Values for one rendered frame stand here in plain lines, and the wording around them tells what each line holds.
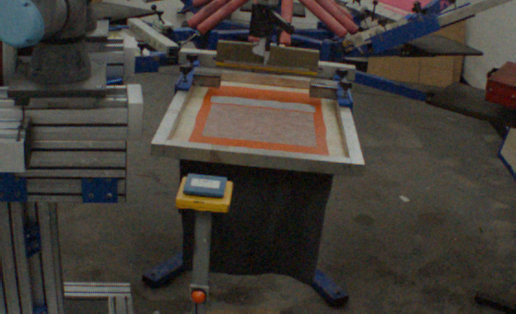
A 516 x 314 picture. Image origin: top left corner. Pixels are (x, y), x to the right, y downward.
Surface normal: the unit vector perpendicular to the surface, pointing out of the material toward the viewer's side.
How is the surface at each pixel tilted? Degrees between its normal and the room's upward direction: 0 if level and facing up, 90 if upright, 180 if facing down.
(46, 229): 90
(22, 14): 97
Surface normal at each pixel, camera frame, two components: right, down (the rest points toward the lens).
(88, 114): 0.22, 0.38
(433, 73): 0.00, 0.07
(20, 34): -0.25, 0.46
